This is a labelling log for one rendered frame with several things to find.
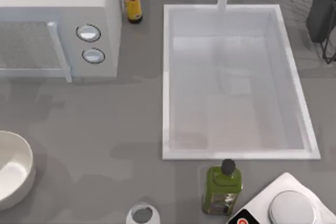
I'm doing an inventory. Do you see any white sink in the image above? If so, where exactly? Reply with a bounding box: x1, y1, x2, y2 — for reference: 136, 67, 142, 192
161, 4, 321, 161

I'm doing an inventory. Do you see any round microwave knob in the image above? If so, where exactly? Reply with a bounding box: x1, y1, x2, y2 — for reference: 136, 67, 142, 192
75, 23, 102, 43
81, 47, 106, 65

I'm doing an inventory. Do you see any pale microwave oven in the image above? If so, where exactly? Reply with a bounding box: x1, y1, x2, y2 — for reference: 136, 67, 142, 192
0, 0, 123, 83

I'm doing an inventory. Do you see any green square bottle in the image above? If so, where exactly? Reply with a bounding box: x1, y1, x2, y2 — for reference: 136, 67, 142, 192
201, 158, 243, 216

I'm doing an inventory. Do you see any white cup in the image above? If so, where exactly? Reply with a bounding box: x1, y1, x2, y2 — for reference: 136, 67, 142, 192
125, 202, 161, 224

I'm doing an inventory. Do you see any microwave oven door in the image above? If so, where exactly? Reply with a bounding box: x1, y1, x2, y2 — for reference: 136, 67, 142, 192
0, 21, 72, 83

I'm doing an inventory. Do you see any white kitchen scale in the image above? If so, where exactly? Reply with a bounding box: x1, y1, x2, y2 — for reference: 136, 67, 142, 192
225, 172, 336, 224

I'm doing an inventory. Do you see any white bowl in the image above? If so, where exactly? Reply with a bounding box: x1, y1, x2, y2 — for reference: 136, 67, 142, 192
0, 130, 36, 211

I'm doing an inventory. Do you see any black wire rack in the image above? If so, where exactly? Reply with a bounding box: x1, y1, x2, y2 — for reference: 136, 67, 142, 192
306, 0, 336, 65

